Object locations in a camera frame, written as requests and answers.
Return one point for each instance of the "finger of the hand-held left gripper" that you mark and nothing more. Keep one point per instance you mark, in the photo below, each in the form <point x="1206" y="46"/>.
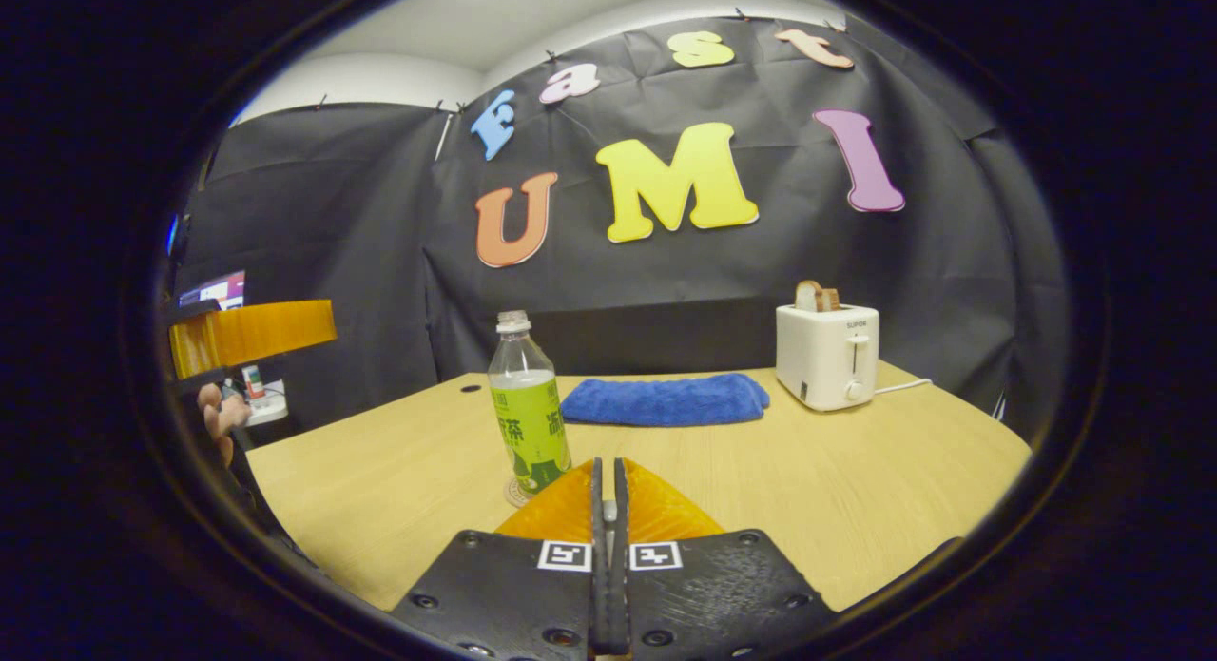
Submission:
<point x="252" y="336"/>

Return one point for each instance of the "bread slice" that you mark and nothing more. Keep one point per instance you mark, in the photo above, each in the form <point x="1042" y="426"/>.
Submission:
<point x="816" y="296"/>

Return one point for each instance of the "black backdrop cloth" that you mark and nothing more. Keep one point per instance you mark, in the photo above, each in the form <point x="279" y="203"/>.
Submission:
<point x="361" y="262"/>

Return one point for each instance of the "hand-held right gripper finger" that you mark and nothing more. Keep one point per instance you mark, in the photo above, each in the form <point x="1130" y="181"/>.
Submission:
<point x="597" y="585"/>
<point x="621" y="585"/>

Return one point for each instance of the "computer monitor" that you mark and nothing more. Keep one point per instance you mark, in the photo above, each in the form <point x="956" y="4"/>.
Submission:
<point x="219" y="288"/>

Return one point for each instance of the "white side table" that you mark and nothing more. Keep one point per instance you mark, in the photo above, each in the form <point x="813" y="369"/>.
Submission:
<point x="269" y="409"/>

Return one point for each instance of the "green label water bottle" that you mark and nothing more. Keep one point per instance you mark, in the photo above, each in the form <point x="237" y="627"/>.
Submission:
<point x="528" y="423"/>

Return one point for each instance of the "white toaster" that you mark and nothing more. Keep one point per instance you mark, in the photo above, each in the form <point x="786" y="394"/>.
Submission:
<point x="827" y="357"/>

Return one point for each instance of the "blue folded towel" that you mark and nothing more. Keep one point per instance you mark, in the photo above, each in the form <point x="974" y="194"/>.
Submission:
<point x="666" y="400"/>

